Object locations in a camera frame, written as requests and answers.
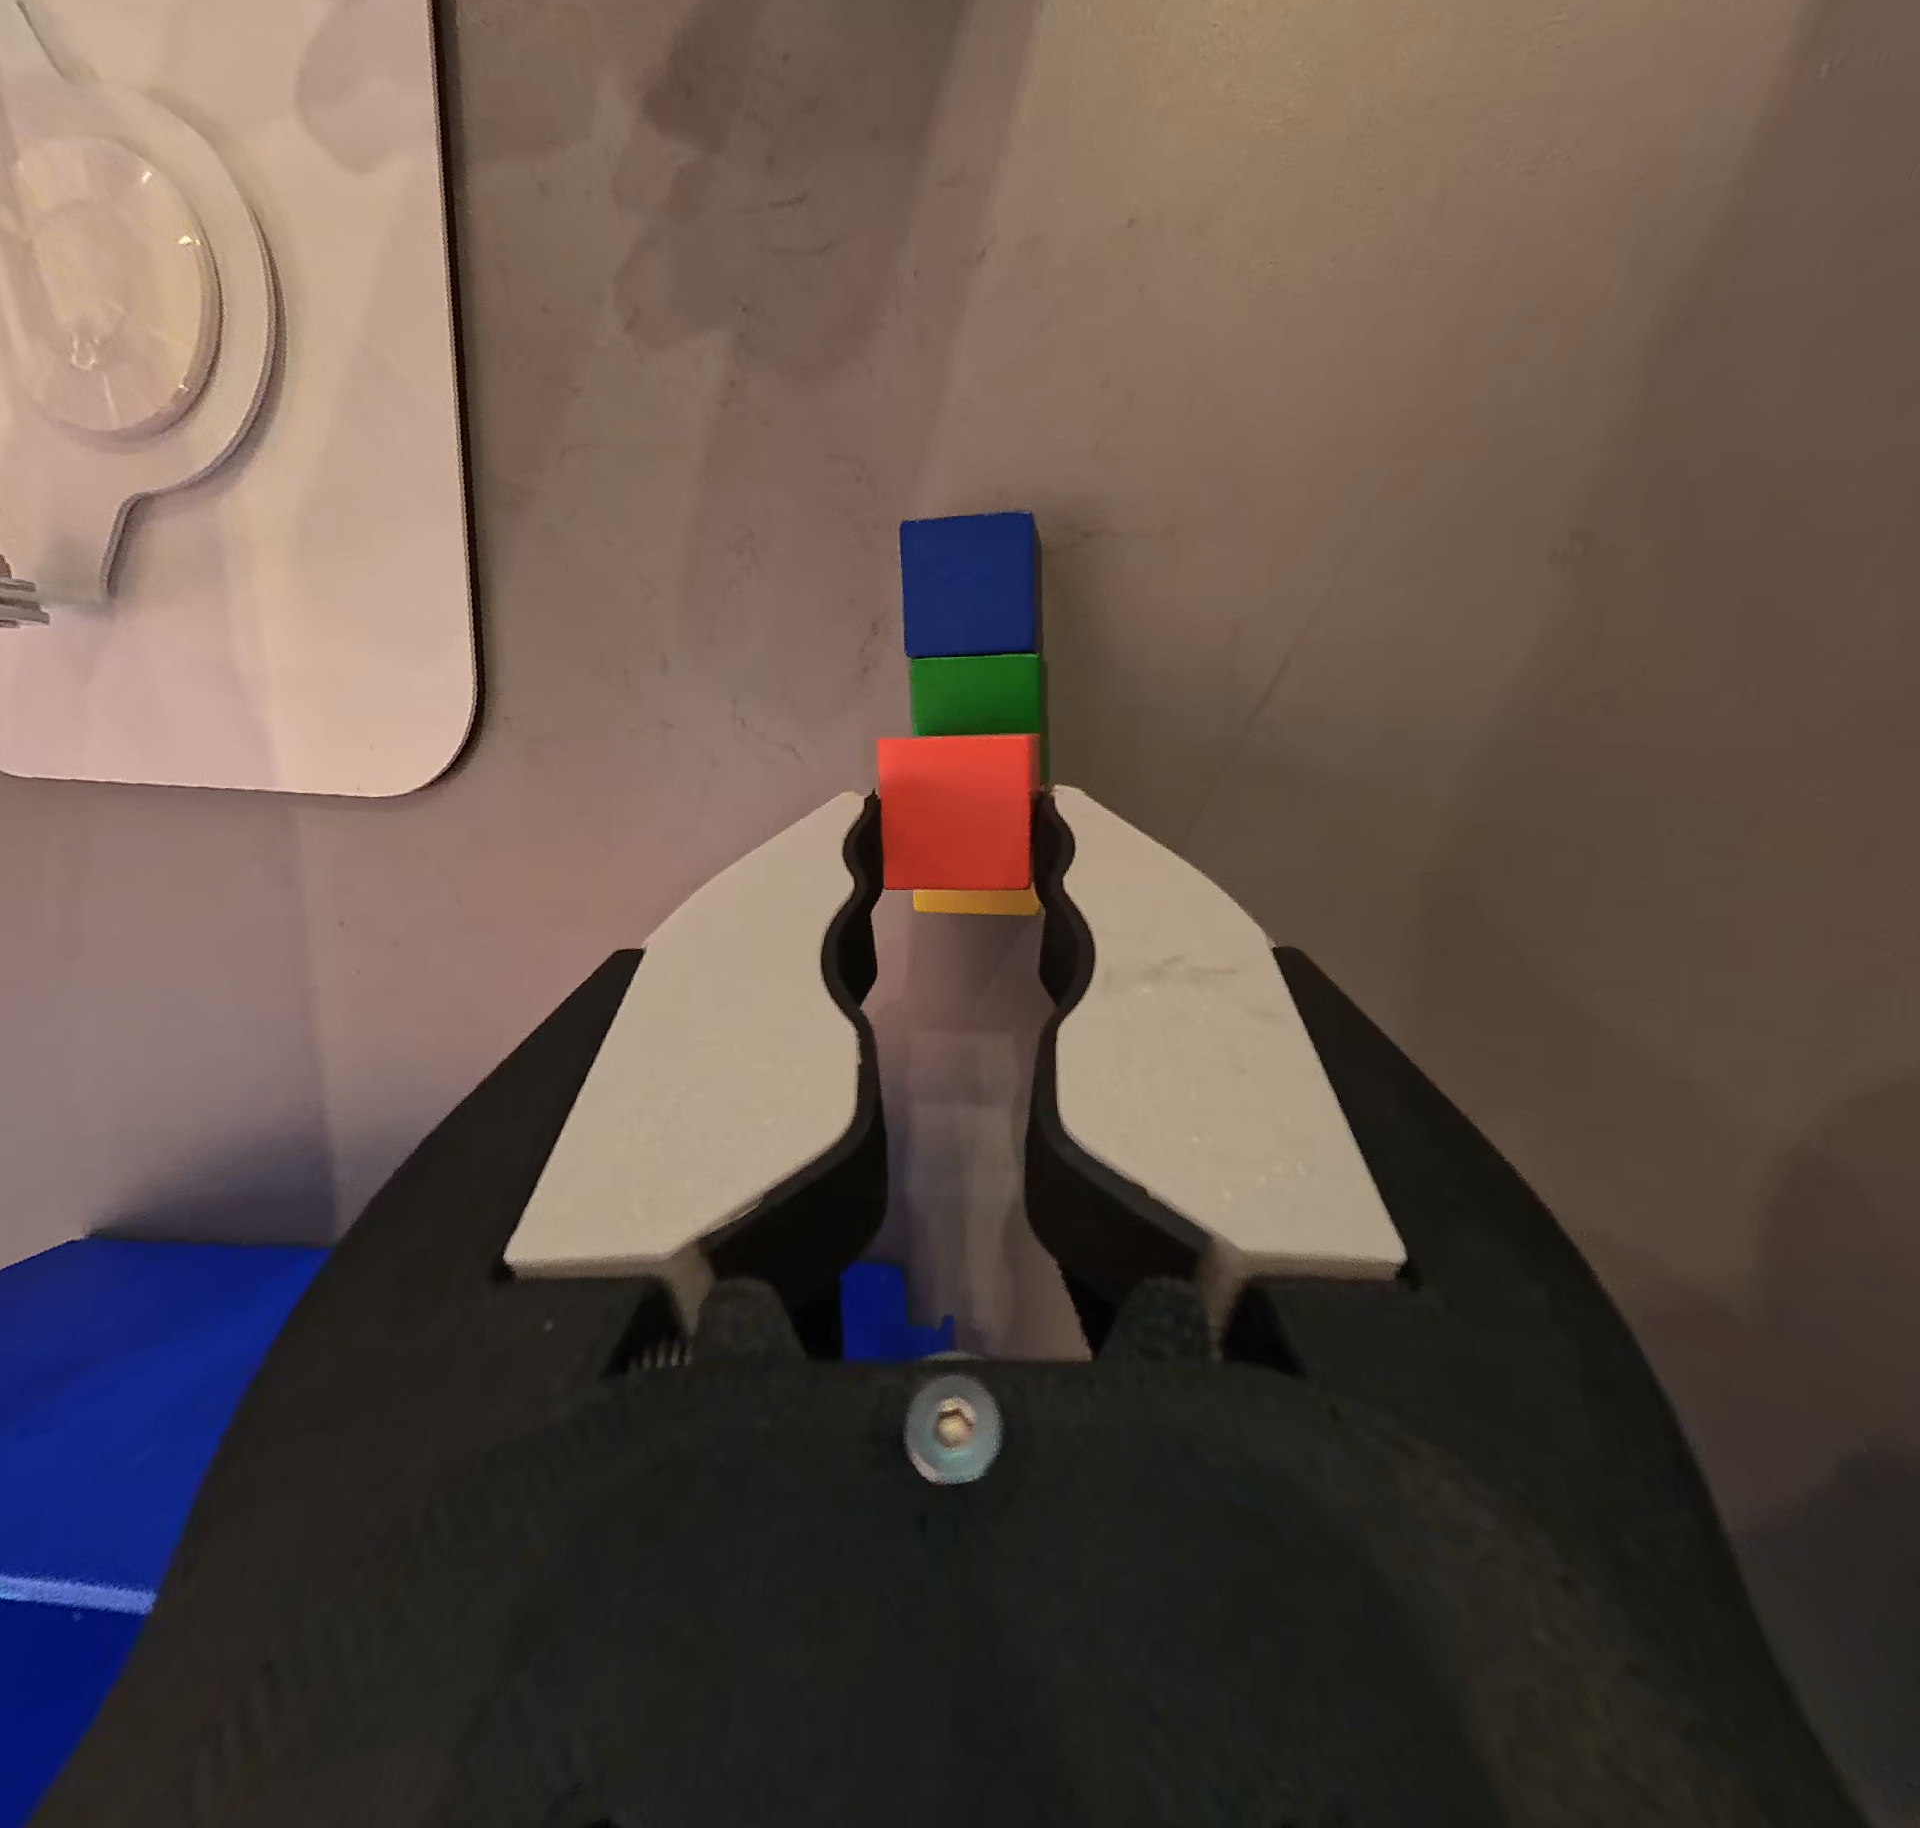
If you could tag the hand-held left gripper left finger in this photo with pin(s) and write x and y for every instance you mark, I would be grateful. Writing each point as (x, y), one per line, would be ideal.
(706, 1093)

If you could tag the red wooden cube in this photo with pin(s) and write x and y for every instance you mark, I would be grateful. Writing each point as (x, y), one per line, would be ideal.
(961, 809)

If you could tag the blue wooden cube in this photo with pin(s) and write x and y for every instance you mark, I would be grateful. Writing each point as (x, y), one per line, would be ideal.
(967, 584)

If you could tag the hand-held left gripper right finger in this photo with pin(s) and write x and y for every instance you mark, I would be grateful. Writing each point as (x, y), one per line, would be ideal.
(1216, 1093)

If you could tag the green wooden cube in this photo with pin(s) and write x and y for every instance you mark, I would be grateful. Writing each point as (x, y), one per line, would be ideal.
(975, 695)

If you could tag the blue plastic bin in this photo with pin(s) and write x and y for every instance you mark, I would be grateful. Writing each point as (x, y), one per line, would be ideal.
(120, 1408)

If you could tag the white metal stand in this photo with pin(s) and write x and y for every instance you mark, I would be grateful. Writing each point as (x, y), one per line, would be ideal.
(361, 509)

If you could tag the yellow wooden cube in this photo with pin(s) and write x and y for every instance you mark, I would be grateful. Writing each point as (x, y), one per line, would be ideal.
(975, 901)

